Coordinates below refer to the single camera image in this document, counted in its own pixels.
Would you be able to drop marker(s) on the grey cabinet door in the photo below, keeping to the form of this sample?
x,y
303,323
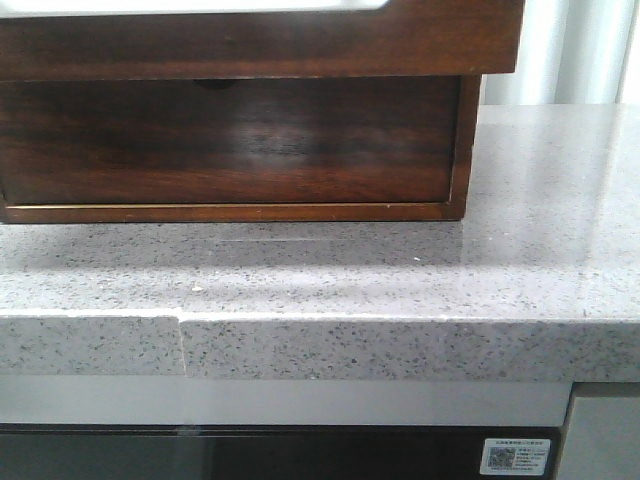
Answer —
x,y
601,435

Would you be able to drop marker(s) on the open upper wooden drawer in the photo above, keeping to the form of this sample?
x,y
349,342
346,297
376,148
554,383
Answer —
x,y
403,38

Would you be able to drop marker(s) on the black glass built-in appliance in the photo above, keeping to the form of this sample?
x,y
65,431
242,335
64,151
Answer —
x,y
49,451

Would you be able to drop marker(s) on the closed lower wooden drawer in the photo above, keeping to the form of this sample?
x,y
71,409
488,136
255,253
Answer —
x,y
225,140

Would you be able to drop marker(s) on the white QR code sticker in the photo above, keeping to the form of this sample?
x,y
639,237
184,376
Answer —
x,y
517,457

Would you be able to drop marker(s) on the dark wooden drawer cabinet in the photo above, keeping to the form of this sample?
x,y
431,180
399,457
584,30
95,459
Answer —
x,y
467,150

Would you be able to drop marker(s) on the grey curtain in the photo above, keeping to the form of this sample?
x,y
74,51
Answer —
x,y
572,52

